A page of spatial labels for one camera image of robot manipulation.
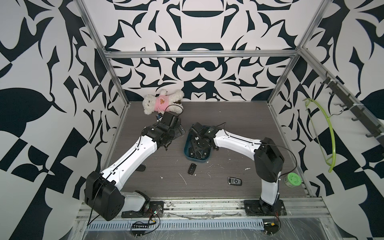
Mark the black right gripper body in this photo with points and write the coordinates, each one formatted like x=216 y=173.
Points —
x=196 y=143

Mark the green curved tube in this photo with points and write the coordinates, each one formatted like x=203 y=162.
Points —
x=326 y=142

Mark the silver black BMW key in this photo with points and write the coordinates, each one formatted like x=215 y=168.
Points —
x=234 y=181

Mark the white plush bear pink shirt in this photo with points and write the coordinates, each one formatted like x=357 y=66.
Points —
x=164 y=102

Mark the black hook rail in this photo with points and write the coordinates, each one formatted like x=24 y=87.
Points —
x=374 y=126

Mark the teal plastic storage box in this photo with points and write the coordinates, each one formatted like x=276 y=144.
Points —
x=194 y=152

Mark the aluminium frame crossbar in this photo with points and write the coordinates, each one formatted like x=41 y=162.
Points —
x=199 y=54

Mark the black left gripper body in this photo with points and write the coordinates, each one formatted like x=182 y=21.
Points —
x=177 y=133

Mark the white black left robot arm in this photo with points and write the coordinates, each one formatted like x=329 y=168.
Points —
x=103 y=190

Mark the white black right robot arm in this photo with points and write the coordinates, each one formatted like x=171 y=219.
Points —
x=266 y=155

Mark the green tape roll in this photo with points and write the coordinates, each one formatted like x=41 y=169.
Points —
x=292 y=180

